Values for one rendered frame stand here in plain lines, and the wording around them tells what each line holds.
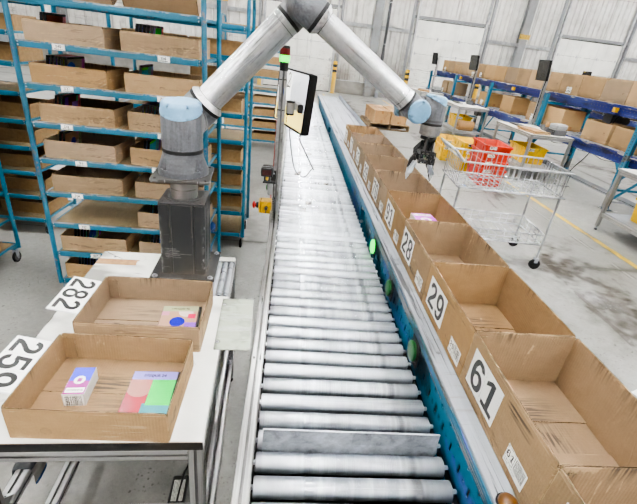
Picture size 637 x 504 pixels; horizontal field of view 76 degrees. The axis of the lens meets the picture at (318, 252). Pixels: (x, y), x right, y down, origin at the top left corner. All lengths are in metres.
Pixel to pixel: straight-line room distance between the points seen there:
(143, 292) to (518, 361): 1.28
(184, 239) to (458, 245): 1.19
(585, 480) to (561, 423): 0.32
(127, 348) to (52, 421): 0.29
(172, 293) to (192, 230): 0.27
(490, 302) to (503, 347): 0.44
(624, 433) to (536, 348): 0.26
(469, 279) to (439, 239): 0.39
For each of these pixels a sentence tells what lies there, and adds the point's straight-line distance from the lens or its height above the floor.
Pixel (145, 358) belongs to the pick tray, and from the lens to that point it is 1.40.
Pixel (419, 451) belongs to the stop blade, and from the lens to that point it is 1.24.
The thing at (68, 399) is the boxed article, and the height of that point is 0.78.
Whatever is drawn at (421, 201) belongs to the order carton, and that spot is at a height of 1.00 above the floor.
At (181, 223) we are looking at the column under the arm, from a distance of 1.71.
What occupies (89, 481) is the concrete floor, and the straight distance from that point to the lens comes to 2.12.
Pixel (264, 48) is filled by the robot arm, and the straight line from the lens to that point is 1.74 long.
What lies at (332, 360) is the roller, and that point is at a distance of 1.42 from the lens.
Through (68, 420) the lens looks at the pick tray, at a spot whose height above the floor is 0.82.
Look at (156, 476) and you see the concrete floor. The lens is 2.07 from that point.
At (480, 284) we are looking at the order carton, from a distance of 1.60.
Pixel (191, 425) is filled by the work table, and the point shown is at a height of 0.75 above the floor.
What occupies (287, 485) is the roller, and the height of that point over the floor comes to 0.75.
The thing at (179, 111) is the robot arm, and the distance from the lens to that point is 1.60.
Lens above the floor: 1.68
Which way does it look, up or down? 27 degrees down
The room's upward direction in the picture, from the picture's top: 7 degrees clockwise
